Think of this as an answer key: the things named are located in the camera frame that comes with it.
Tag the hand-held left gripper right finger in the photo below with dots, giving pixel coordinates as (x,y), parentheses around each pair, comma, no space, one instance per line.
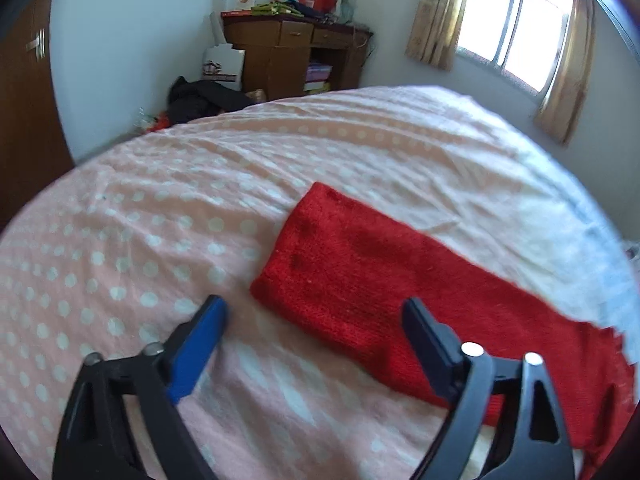
(425,340)

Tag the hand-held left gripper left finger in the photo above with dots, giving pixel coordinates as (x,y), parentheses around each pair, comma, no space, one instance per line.
(197,347)

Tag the red knitted sweater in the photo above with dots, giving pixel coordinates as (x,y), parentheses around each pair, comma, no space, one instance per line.
(360,270)

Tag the black clothes heap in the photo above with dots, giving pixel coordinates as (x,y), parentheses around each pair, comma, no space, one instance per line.
(200,100)

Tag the polka-dot bed sheet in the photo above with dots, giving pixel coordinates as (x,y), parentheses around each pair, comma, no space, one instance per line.
(150,210)

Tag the white printed carton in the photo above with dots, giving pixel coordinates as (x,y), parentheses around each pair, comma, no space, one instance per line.
(223,67)

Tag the brown wooden wardrobe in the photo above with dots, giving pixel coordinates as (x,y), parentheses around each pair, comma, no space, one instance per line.
(25,125)

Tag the stack of flat boxes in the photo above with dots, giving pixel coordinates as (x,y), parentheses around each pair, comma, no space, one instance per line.
(317,77)

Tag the beige patterned curtain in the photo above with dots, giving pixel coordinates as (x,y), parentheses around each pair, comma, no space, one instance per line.
(437,10)
(567,70)

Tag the brown wooden desk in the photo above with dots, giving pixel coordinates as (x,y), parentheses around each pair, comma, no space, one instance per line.
(260,35)

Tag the green cloth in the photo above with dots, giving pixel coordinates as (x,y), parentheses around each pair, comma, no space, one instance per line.
(272,9)

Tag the window with metal frame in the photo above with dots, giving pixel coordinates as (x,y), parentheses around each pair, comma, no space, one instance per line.
(515,25)

